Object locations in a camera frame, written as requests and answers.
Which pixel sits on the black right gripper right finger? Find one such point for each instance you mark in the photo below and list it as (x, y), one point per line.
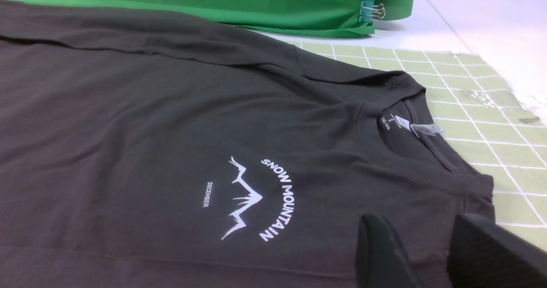
(484, 255)

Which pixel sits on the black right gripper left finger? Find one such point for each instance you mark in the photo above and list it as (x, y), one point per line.
(381, 259)

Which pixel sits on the green checkered table mat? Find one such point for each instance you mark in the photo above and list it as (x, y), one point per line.
(515, 155)

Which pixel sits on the clear tape patch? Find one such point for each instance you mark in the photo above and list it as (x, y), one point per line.
(527, 111)

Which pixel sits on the teal binder clip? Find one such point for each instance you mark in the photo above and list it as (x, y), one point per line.
(370, 11)

